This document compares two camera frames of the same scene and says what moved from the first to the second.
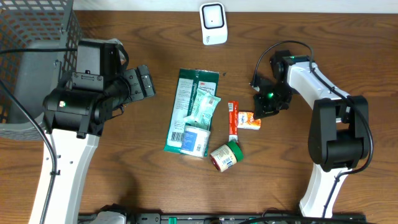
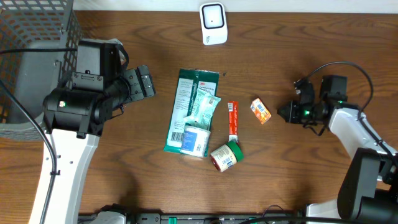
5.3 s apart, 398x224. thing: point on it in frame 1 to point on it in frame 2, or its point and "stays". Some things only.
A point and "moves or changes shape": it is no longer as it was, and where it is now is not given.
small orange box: x=246 y=120 moves or changes shape
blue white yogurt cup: x=194 y=142 stays
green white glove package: x=189 y=81 stays
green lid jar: x=227 y=156 stays
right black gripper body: x=274 y=100 to x=302 y=112
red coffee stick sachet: x=233 y=120 stays
